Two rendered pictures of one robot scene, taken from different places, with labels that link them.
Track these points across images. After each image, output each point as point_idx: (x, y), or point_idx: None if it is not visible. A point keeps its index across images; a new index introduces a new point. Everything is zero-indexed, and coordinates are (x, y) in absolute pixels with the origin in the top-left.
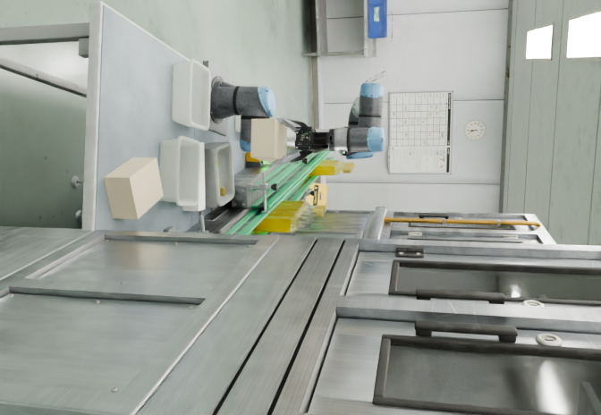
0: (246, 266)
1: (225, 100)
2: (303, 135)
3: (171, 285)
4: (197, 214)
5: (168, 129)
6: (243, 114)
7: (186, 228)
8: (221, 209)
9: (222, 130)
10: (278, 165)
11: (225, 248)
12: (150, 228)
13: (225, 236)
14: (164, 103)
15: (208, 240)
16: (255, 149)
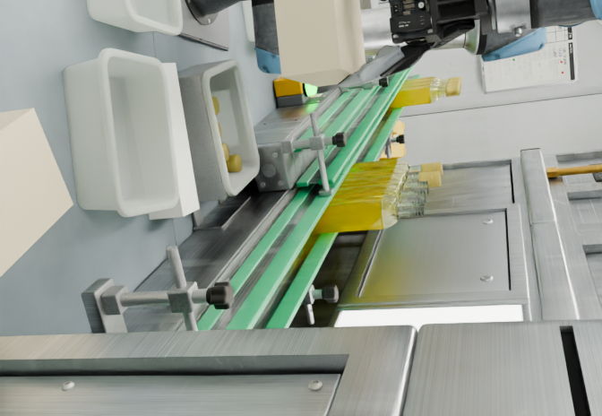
0: None
1: None
2: (409, 2)
3: None
4: (186, 218)
5: (82, 39)
6: None
7: (165, 255)
8: (237, 199)
9: (219, 38)
10: (336, 96)
11: (232, 403)
12: (65, 281)
13: (230, 344)
14: None
15: (175, 363)
16: (290, 56)
